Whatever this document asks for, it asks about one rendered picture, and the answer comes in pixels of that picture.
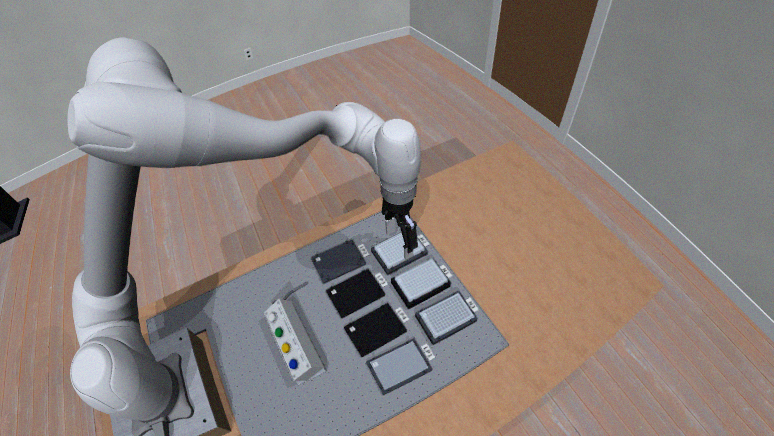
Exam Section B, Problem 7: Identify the grey button panel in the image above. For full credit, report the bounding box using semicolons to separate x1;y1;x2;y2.
264;282;327;385

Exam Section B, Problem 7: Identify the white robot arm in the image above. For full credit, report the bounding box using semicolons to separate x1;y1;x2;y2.
68;37;421;436

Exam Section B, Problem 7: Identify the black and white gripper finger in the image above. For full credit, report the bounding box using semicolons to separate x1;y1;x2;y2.
382;198;395;235
394;213;418;260

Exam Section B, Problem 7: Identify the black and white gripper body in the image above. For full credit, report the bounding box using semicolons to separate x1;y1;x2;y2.
384;199;413;222

